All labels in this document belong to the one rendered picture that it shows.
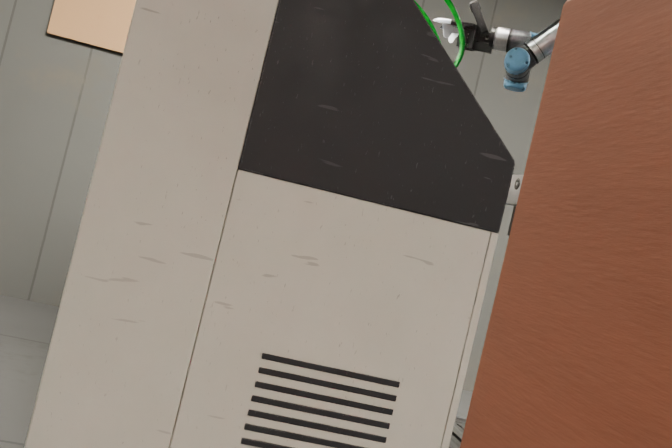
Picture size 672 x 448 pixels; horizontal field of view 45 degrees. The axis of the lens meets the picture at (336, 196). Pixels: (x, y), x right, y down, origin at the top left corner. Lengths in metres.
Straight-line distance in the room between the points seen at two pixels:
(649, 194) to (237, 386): 1.58
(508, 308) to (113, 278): 1.50
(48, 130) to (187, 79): 2.61
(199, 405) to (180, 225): 0.37
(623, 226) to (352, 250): 1.54
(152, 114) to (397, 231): 0.56
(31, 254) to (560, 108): 4.11
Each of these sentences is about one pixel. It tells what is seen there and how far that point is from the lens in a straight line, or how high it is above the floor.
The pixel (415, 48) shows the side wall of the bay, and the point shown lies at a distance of 1.78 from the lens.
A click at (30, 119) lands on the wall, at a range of 4.30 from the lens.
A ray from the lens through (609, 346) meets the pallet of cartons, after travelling 0.19.
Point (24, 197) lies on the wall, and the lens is 4.30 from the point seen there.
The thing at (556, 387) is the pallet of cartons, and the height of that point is 0.70.
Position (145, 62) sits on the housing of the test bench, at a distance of 1.72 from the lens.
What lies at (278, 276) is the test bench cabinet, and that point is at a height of 0.59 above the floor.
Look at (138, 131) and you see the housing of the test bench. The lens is 1.71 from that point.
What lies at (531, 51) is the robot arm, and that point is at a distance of 2.57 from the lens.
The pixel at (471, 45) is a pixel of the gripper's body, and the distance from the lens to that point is 2.73.
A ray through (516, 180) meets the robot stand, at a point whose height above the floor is 0.97.
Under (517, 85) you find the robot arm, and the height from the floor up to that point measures 1.29.
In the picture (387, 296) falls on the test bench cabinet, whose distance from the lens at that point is 1.75.
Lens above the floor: 0.73
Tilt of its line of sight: 2 degrees up
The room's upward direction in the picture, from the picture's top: 14 degrees clockwise
